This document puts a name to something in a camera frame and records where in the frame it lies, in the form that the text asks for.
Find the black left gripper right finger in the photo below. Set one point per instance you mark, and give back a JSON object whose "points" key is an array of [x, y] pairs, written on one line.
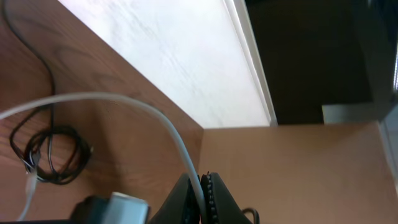
{"points": [[221, 207]]}

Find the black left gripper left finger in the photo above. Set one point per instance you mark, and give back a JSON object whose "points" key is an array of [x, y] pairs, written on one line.
{"points": [[180, 207]]}

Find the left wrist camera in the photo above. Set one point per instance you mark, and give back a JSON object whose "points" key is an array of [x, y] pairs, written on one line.
{"points": [[118, 209]]}

